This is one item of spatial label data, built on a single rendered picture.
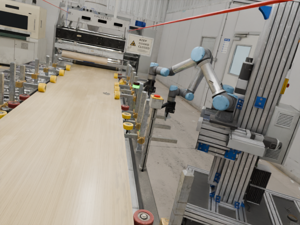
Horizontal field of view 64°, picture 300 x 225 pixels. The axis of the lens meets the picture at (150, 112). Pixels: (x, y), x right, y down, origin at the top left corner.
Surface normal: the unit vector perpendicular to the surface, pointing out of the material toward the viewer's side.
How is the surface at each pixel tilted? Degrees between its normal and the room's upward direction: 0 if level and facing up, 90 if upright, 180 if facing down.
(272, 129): 90
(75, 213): 0
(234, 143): 90
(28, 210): 0
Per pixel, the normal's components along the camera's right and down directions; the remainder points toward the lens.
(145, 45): 0.15, 0.31
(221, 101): -0.55, 0.23
